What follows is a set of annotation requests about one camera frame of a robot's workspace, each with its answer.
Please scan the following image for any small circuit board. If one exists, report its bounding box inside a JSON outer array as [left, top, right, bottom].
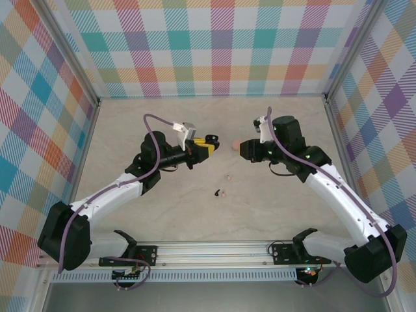
[[112, 266, 142, 282]]

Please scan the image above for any circuit board with lights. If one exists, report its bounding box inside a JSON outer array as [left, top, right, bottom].
[[300, 265, 322, 279]]

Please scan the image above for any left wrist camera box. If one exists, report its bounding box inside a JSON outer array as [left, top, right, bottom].
[[172, 122, 198, 152]]

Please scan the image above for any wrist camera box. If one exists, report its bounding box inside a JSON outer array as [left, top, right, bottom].
[[172, 122, 198, 152], [252, 114, 272, 144]]

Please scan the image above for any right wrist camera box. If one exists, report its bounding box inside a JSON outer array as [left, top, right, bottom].
[[252, 114, 272, 144]]

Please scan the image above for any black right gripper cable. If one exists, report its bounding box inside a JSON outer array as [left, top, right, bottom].
[[268, 161, 295, 177]]

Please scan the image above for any aluminium frame side bar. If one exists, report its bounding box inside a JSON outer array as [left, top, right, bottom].
[[63, 100, 101, 212], [324, 97, 396, 312]]

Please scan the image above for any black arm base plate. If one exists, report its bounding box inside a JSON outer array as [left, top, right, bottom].
[[271, 242, 332, 265], [135, 245, 159, 266]]

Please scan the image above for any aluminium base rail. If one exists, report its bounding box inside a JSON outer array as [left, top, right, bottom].
[[37, 240, 339, 270]]

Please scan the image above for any aluminium frame post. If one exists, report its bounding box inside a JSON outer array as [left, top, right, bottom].
[[324, 0, 386, 103], [38, 0, 101, 107]]

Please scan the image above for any slotted grey cable duct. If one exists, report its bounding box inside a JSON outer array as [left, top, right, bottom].
[[51, 268, 298, 283]]

